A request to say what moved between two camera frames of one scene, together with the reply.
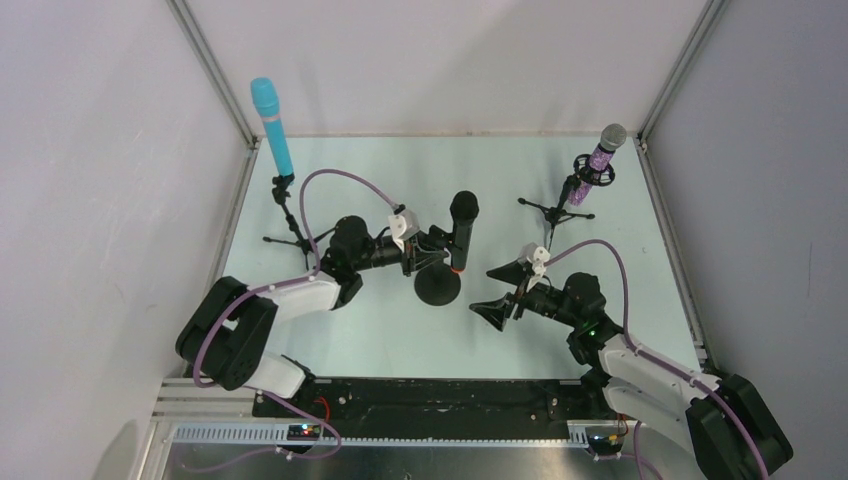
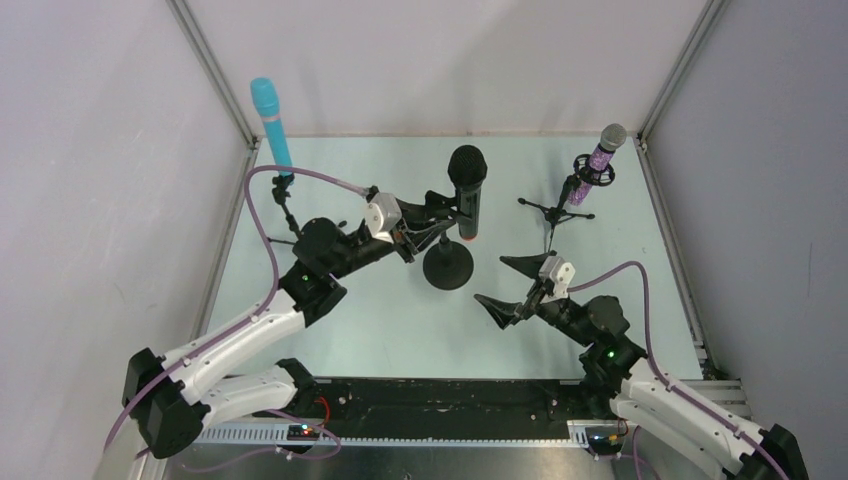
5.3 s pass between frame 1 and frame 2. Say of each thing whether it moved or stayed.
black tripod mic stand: stayed
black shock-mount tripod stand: stayed
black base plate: stayed
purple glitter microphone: stayed
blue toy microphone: stayed
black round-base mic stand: moved
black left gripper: moved
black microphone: moved
